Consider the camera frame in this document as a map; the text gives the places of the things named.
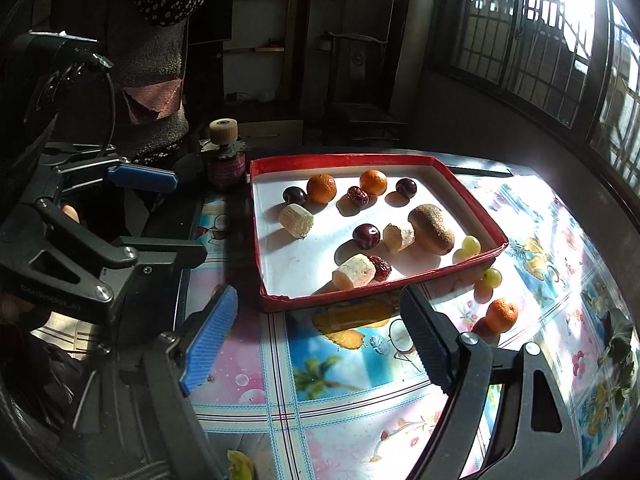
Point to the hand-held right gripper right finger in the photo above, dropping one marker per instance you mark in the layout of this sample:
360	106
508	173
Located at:
425	340

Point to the red jujube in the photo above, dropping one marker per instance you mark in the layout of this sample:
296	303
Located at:
381	268
357	196

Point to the pale banana chunk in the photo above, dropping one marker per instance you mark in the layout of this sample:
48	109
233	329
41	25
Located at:
296	221

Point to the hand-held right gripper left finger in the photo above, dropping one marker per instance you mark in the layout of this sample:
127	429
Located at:
210	340

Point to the green grape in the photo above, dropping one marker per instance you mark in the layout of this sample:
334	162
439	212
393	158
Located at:
492	277
470	245

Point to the pale sugarcane piece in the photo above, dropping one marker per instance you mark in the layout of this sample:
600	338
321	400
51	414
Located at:
398	236
354	271

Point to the dark wooden chair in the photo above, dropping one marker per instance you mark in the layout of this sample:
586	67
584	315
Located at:
365	85

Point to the person's left hand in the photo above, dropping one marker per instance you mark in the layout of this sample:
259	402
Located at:
70	214

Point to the dark purple plum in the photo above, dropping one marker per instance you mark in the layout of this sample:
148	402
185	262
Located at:
406	188
294	195
366	236

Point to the barred window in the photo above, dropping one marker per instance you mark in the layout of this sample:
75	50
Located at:
525	35

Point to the orange mandarin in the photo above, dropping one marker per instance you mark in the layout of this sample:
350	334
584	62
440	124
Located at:
321	187
373	182
501	315

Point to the red tray with white inside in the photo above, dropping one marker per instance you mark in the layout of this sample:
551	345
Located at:
300	260

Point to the person's grey fleece clothing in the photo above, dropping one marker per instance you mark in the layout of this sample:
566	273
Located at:
150	60

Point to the brown kiwi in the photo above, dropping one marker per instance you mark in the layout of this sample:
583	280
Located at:
431	227

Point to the bunch of green leaves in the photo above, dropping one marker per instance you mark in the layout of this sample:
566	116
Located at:
617	345

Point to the tall white cylinder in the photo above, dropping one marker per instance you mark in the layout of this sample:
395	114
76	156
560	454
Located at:
412	10

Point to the dark jar with wooden spool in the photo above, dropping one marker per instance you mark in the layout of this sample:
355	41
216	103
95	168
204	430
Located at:
225	165

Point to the fruit print tablecloth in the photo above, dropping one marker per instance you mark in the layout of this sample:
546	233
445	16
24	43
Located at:
325	410

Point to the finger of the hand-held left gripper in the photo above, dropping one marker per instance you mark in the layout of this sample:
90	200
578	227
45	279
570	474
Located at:
150	252
142	177

